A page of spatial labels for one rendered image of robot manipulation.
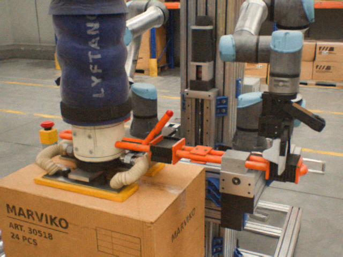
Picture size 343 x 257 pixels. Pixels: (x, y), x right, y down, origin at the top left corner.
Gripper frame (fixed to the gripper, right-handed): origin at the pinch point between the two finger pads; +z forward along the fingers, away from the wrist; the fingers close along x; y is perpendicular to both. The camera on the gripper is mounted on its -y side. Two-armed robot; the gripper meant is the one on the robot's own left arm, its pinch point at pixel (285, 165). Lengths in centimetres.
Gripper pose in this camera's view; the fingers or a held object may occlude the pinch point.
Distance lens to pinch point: 110.8
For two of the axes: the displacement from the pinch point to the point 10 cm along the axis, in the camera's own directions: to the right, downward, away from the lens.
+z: 0.1, 9.5, 3.0
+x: -4.2, 2.7, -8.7
